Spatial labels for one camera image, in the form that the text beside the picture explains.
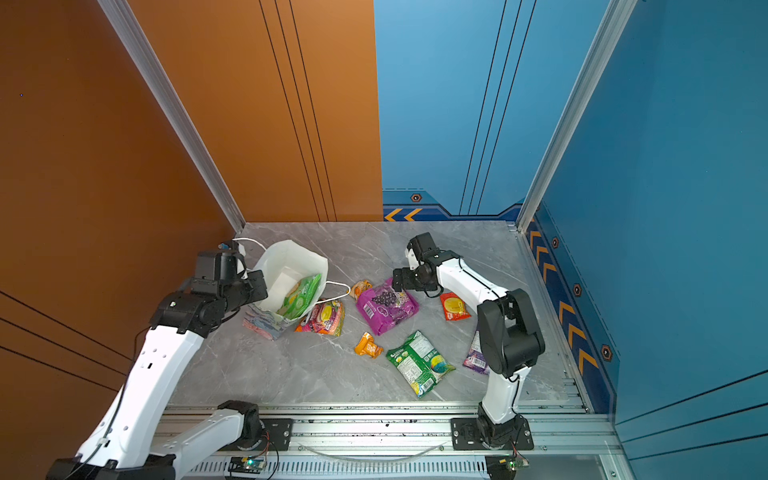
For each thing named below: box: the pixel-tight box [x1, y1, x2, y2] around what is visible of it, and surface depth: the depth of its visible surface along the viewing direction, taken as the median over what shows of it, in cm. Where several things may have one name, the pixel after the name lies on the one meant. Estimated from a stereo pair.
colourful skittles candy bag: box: [294, 300, 346, 336], surface depth 91 cm
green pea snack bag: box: [386, 330, 456, 398], surface depth 84 cm
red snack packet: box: [440, 292, 472, 321], surface depth 96 cm
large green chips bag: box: [276, 274, 322, 320], surface depth 84 cm
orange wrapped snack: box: [354, 331, 384, 359], surface depth 89 cm
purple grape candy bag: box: [356, 278, 420, 337], surface depth 93 cm
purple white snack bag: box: [462, 330, 490, 375], surface depth 85 cm
